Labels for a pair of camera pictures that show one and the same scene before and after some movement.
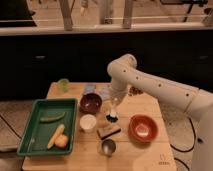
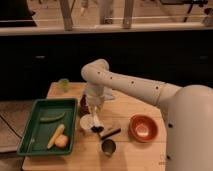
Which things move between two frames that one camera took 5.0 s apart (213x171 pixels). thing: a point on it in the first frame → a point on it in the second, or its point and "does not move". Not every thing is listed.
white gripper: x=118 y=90 → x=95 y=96
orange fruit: x=61 y=141 does not move
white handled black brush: x=112 y=116 → x=96 y=128
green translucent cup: x=64 y=83 does not move
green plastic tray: x=37 y=134 does not move
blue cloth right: x=104 y=93 does not move
